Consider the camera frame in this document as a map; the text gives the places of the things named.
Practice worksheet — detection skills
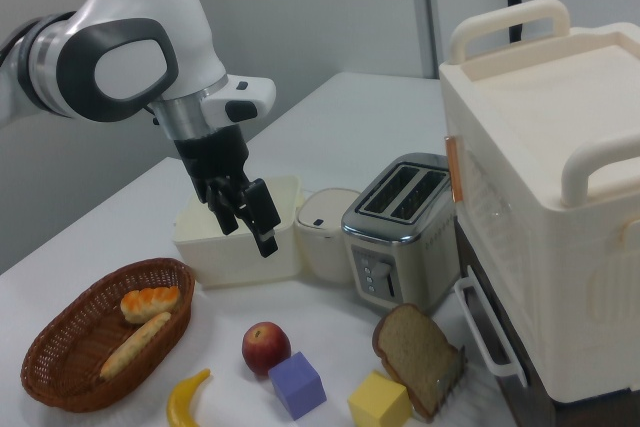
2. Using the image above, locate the yellow toy banana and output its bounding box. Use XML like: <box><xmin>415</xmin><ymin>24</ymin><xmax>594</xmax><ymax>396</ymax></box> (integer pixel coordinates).
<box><xmin>165</xmin><ymin>368</ymin><xmax>213</xmax><ymax>427</ymax></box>

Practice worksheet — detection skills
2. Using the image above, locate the yellow cube block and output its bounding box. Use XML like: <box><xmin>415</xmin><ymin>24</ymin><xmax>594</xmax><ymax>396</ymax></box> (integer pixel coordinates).
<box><xmin>347</xmin><ymin>370</ymin><xmax>414</xmax><ymax>427</ymax></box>

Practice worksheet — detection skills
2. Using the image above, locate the red toy apple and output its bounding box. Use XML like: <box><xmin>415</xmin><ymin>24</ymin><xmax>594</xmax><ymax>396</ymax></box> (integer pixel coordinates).
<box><xmin>241</xmin><ymin>321</ymin><xmax>293</xmax><ymax>378</ymax></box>

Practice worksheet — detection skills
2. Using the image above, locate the purple cube block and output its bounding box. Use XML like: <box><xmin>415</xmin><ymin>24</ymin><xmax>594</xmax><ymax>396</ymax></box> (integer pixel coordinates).
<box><xmin>267</xmin><ymin>350</ymin><xmax>328</xmax><ymax>421</ymax></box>

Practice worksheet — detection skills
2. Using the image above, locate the long baguette bread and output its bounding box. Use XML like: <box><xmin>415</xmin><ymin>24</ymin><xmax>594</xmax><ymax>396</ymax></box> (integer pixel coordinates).
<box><xmin>99</xmin><ymin>311</ymin><xmax>173</xmax><ymax>380</ymax></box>

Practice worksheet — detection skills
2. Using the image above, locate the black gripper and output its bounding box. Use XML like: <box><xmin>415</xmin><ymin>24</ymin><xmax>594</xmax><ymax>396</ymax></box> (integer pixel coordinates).
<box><xmin>174</xmin><ymin>125</ymin><xmax>282</xmax><ymax>259</ymax></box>

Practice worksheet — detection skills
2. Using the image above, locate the brown woven wicker basket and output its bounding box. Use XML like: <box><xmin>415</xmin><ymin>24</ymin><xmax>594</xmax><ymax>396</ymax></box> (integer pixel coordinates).
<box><xmin>20</xmin><ymin>257</ymin><xmax>197</xmax><ymax>414</ymax></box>

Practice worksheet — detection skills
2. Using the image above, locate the silver two-slot toaster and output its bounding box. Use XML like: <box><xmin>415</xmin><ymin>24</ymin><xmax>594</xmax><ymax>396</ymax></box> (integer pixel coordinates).
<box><xmin>340</xmin><ymin>152</ymin><xmax>459</xmax><ymax>316</ymax></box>

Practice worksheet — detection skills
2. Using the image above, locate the orange glazed bread roll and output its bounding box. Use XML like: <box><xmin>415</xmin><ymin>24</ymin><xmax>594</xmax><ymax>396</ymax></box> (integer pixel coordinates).
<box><xmin>119</xmin><ymin>285</ymin><xmax>181</xmax><ymax>325</ymax></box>

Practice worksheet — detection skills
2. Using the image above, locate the small white lidded bin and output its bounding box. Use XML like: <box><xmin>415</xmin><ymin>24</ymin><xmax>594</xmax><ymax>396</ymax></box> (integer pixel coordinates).
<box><xmin>295</xmin><ymin>187</ymin><xmax>362</xmax><ymax>284</ymax></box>

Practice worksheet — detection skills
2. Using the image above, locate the large cream toy cabinet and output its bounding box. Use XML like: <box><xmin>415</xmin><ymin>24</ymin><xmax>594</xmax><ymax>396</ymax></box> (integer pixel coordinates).
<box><xmin>438</xmin><ymin>0</ymin><xmax>640</xmax><ymax>406</ymax></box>

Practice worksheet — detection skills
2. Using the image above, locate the white cabinet drawer handle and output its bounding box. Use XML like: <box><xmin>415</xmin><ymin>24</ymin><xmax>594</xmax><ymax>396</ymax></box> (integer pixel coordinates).
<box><xmin>453</xmin><ymin>278</ymin><xmax>529</xmax><ymax>379</ymax></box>

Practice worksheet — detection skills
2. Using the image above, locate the cream rectangular plastic container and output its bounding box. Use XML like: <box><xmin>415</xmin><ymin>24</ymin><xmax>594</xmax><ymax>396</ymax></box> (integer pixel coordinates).
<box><xmin>172</xmin><ymin>174</ymin><xmax>304</xmax><ymax>290</ymax></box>

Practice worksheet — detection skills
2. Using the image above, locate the brown bread slice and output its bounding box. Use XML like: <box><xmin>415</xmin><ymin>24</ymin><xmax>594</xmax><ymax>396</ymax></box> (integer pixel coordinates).
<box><xmin>371</xmin><ymin>302</ymin><xmax>461</xmax><ymax>421</ymax></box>

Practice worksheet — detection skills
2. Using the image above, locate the copper cabinet door handle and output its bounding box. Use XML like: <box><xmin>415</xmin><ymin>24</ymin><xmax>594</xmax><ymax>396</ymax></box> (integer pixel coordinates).
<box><xmin>444</xmin><ymin>135</ymin><xmax>464</xmax><ymax>204</ymax></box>

